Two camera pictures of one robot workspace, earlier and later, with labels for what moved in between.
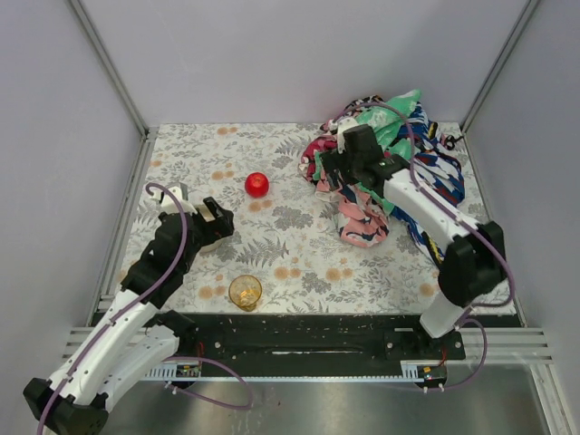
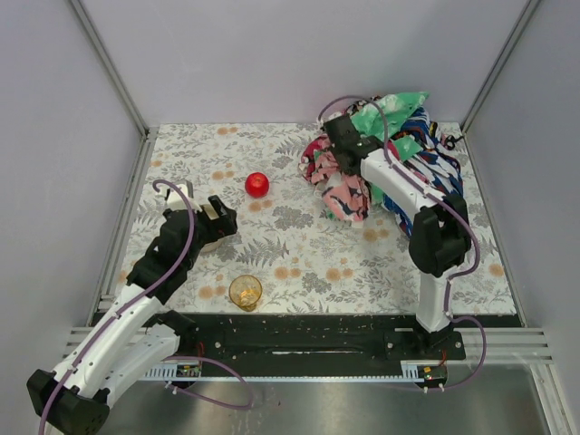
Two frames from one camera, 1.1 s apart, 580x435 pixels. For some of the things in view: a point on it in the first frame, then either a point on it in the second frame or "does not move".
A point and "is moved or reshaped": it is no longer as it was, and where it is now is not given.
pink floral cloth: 361,217 is moved or reshaped
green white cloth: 387,120 is moved or reshaped
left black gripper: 199,227 does not move
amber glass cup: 245,291 does not move
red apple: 256,185 does not move
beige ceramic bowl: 213,246 does not move
